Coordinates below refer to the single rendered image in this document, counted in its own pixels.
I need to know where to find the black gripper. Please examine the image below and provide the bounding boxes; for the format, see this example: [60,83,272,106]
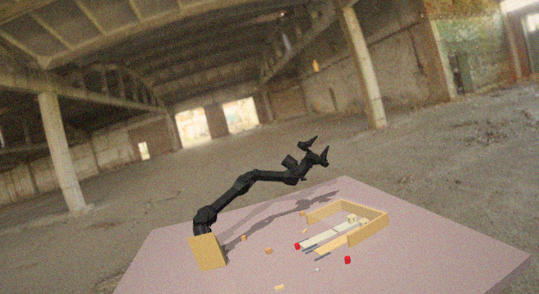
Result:
[297,136,329,169]

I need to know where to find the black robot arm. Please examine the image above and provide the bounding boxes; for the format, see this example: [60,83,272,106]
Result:
[193,153,321,237]

